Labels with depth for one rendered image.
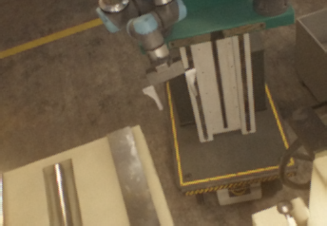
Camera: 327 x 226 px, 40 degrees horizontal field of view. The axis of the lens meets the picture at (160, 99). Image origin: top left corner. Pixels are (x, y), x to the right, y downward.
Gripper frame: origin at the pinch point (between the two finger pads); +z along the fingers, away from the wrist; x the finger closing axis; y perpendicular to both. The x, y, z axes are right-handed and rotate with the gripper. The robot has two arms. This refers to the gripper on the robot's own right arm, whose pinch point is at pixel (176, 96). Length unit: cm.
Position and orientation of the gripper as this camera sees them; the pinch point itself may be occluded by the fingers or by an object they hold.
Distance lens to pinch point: 161.2
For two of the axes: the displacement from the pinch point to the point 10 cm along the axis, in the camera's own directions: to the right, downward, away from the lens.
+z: 3.8, 8.4, 3.9
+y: -0.7, -3.9, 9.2
